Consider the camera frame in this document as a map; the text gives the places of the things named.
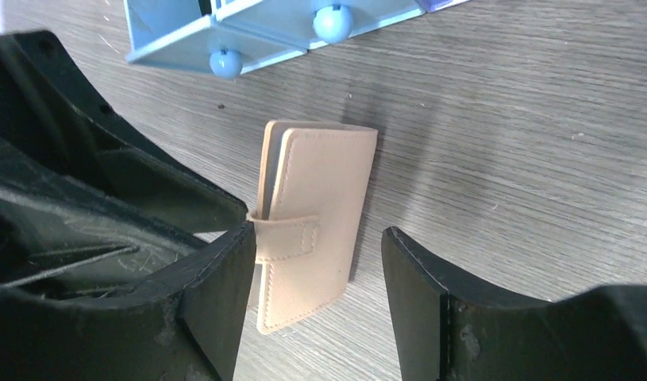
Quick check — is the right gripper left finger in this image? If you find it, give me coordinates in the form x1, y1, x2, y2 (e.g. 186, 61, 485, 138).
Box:
0, 222, 256, 380

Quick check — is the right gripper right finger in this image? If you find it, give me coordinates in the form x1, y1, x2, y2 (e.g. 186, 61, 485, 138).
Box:
381, 227, 647, 381

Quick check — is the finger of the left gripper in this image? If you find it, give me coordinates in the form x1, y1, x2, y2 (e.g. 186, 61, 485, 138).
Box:
0, 30, 247, 294

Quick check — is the beige leather card holder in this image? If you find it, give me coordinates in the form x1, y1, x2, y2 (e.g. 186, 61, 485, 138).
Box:
248, 120, 378, 334

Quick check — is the blue three-compartment organizer tray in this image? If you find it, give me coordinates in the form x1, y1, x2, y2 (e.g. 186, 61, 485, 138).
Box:
125, 0, 456, 79

